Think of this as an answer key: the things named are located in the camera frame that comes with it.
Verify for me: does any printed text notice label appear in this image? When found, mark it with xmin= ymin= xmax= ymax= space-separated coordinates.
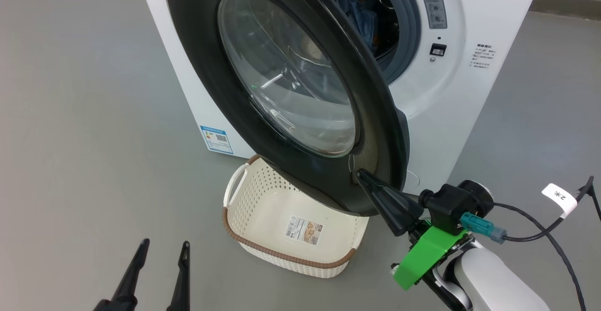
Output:
xmin=472 ymin=43 xmax=497 ymax=70

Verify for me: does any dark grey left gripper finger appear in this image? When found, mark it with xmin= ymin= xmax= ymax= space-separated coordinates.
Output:
xmin=167 ymin=241 xmax=191 ymax=311
xmin=94 ymin=238 xmax=151 ymax=311

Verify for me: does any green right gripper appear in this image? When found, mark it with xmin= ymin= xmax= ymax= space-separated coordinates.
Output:
xmin=357 ymin=170 xmax=470 ymax=292

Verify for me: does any grey warning label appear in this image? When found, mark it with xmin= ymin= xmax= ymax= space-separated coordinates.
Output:
xmin=418 ymin=0 xmax=448 ymax=30

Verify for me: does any cream perforated laundry basket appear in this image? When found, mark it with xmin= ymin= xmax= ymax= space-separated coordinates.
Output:
xmin=222 ymin=155 xmax=370 ymax=279

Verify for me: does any white cable tag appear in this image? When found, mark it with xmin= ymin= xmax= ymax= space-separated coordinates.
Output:
xmin=541 ymin=183 xmax=578 ymax=218

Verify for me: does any blue cartoon print garment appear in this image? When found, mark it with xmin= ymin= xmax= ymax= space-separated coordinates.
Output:
xmin=336 ymin=0 xmax=382 ymax=55

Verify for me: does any blue energy label sticker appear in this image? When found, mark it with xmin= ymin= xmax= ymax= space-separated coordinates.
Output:
xmin=199 ymin=124 xmax=234 ymax=155

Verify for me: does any basket product label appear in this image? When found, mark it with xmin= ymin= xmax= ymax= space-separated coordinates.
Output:
xmin=283 ymin=216 xmax=324 ymax=246

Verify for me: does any grey rubber door gasket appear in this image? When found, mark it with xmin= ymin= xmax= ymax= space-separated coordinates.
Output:
xmin=324 ymin=0 xmax=422 ymax=85

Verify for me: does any black round glass washer door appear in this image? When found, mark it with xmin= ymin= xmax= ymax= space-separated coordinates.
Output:
xmin=163 ymin=0 xmax=410 ymax=217

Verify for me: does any white front-load washing machine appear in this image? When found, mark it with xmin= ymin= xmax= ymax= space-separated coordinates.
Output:
xmin=135 ymin=0 xmax=545 ymax=196

